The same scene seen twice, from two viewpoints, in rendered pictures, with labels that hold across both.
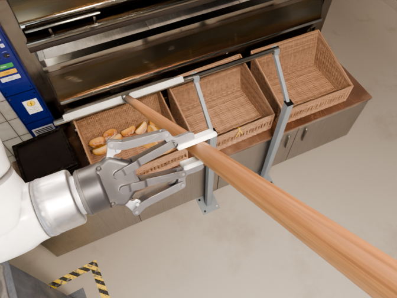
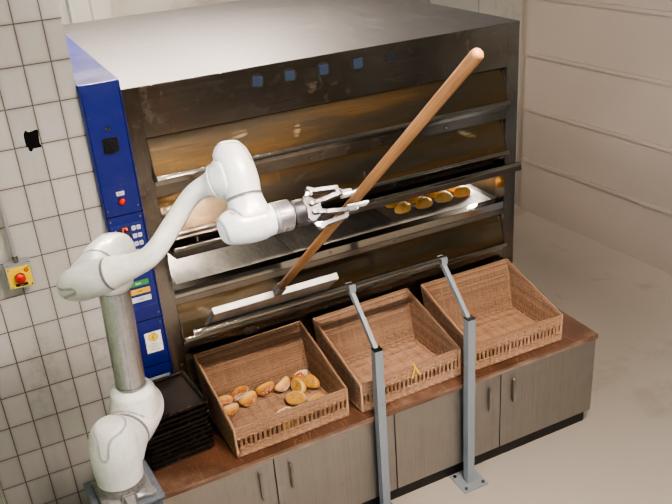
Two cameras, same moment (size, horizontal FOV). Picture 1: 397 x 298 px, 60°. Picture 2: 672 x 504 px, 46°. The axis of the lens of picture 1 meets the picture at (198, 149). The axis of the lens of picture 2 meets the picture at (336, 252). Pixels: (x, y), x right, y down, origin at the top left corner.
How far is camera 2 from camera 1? 190 cm
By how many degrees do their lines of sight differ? 32
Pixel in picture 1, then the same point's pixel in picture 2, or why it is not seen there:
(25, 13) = not seen: hidden behind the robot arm
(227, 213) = not seen: outside the picture
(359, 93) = (580, 331)
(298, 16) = (473, 240)
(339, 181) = (591, 472)
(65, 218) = (288, 214)
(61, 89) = (188, 322)
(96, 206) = (302, 213)
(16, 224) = (266, 211)
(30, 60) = (164, 279)
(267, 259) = not seen: outside the picture
